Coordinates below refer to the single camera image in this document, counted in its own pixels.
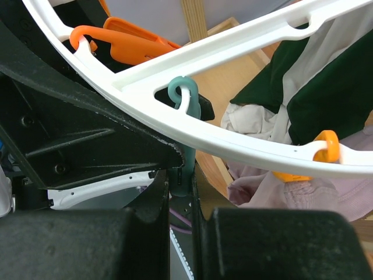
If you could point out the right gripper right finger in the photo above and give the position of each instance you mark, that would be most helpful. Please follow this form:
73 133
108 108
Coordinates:
249 243

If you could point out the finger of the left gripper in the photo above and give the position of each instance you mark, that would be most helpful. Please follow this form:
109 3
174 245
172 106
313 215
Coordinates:
205 106
63 135

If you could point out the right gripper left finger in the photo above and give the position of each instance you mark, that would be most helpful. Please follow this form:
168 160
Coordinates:
128 243

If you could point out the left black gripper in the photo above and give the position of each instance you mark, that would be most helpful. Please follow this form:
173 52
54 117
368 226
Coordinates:
17 19

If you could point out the white round clip hanger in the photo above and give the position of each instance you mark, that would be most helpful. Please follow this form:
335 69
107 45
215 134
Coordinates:
133 90

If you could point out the teal clothes peg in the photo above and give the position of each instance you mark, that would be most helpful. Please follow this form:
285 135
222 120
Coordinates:
181 90

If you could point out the white cloth garment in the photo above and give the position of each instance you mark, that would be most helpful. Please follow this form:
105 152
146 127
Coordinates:
256 121

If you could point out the lilac pink garment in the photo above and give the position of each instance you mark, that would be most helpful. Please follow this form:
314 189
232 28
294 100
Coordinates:
258 188

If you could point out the orange clothes peg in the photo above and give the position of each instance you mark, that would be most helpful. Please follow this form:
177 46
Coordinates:
130 44
328 155

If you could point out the dark green white garment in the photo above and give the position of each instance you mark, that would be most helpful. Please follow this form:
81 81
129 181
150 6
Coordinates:
323 82

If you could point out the wooden hanging rack frame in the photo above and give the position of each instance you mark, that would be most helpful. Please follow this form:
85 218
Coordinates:
219 85

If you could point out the aluminium frame rail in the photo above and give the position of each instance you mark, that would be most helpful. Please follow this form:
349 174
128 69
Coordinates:
181 256

